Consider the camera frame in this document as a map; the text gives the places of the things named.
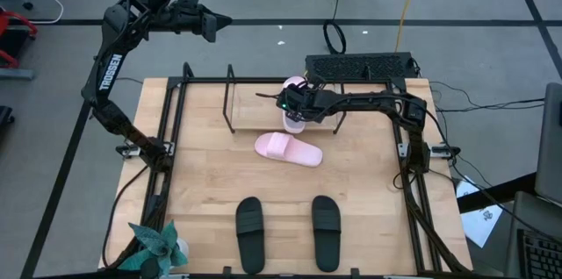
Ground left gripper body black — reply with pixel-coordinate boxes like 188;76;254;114
175;4;220;44

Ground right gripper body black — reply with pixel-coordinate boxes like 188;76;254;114
287;87;335;124

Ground pink slide sandal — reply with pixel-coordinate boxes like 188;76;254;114
254;132;324;168
280;75;308;135

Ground black slide sandal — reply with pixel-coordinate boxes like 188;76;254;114
234;196;266;275
311;195;342;273

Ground white plant pot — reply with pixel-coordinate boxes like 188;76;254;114
175;238;191;263

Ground red and black cart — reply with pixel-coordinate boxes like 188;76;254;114
0;9;39;69

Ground grey desk leg bar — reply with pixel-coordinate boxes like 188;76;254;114
0;68;35;82

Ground teal artificial plant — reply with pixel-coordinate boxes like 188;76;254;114
117;220;189;279

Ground black desk beam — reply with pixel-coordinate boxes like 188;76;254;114
456;172;539;214

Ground white paper sheet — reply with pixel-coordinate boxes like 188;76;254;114
455;177;504;248

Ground black equipment piece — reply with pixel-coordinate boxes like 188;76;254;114
0;105;15;140

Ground grey monitor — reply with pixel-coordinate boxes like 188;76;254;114
533;82;562;208

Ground grey laptop black keyboard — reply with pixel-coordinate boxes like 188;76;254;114
504;190;562;279

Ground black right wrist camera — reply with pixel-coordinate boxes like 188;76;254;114
276;87;305;114

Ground wooden shelf black wire frame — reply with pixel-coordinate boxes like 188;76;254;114
221;63;348;136

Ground black aluminium table frame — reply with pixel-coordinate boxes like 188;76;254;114
140;61;473;279

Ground coiled black floor cable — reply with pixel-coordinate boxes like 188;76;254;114
322;0;348;55

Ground yellow floor cable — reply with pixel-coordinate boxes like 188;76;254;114
393;0;426;54

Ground thin black floor cables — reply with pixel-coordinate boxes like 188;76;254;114
428;80;545;114

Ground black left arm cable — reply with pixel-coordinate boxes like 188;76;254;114
101;162;153;270

